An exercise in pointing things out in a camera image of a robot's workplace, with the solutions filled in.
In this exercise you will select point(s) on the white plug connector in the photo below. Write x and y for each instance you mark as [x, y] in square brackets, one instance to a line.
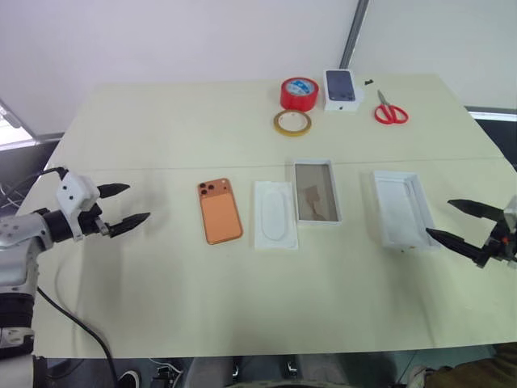
[166, 369]

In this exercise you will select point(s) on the black shoe white sole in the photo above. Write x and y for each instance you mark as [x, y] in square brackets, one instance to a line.
[130, 379]

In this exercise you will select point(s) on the white box bottom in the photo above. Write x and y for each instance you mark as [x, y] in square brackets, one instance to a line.
[316, 194]

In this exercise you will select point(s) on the grey metal post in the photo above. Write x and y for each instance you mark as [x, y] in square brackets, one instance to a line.
[353, 32]

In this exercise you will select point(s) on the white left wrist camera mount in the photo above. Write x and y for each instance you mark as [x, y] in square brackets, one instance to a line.
[74, 190]

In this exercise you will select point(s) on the grey window frame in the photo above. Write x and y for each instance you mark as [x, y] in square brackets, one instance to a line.
[24, 139]

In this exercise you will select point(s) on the white paper insert tray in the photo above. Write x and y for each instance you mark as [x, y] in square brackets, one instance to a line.
[274, 214]

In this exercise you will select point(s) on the yellow tape roll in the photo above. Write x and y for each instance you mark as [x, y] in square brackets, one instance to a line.
[278, 125]

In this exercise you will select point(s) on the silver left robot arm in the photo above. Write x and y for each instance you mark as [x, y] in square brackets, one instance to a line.
[18, 242]

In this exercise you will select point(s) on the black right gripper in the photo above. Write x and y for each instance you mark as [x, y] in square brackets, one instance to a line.
[501, 246]

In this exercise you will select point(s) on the white box with phone print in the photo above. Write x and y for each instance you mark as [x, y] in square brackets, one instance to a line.
[341, 87]

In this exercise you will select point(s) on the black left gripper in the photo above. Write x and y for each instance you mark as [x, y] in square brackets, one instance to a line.
[93, 220]

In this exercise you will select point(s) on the red tape roll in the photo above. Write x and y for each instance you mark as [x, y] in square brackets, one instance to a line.
[299, 95]

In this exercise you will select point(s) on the orange smartphone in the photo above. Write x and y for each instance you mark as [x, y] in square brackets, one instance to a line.
[220, 216]

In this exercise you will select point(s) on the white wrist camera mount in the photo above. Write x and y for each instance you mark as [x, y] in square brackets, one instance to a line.
[512, 214]
[74, 190]

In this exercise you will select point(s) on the white box lid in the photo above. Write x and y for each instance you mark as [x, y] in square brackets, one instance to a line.
[404, 210]

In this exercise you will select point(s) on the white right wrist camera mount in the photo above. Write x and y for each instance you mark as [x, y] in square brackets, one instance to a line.
[512, 214]

